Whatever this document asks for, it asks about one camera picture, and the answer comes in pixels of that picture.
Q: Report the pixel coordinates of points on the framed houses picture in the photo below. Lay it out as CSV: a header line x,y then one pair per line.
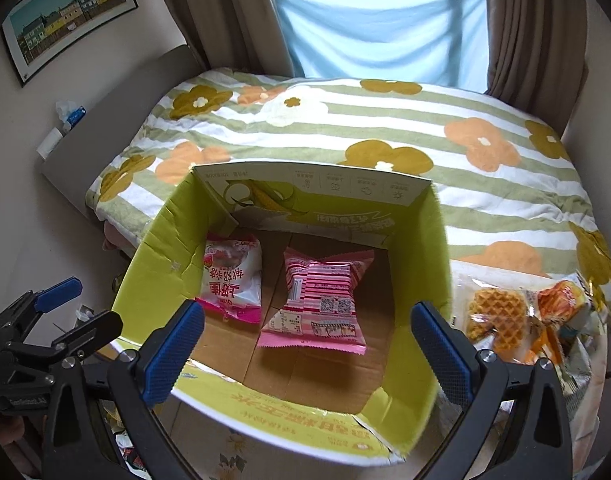
x,y
36,31

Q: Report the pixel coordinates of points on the light blue window cloth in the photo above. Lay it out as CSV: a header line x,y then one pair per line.
x,y
441,42

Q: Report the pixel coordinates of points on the floral striped quilt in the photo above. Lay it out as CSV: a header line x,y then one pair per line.
x,y
509,194

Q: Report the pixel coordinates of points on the waffle in clear wrapper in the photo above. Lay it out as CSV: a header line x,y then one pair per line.
x,y
500,318

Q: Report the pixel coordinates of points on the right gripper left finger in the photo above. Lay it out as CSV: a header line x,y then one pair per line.
x,y
77,442

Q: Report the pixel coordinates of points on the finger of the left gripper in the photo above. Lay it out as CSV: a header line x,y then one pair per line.
x,y
91,336
58,293

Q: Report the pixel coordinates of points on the strawberry snack bag white pink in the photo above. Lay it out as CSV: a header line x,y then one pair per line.
x,y
231,278

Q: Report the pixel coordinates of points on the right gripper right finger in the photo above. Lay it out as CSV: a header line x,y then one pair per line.
x,y
536,441

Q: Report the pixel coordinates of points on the green cardboard box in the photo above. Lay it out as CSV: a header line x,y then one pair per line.
x,y
365,410

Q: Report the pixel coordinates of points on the orange snack bag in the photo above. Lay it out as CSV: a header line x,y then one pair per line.
x,y
557,315

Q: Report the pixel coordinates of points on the grey headboard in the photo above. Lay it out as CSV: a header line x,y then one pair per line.
x,y
111,124

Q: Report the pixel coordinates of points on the brown curtain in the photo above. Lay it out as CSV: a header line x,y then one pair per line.
x,y
537,56
238,34

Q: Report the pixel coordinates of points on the pink striped snack bag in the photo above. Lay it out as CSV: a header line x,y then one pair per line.
x,y
320,310

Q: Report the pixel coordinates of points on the right brown curtain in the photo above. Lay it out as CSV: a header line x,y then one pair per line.
x,y
537,56

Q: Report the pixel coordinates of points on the left brown curtain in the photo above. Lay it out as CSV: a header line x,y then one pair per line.
x,y
238,34

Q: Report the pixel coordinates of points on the blue white tissue pack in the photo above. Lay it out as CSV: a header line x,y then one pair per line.
x,y
69,113

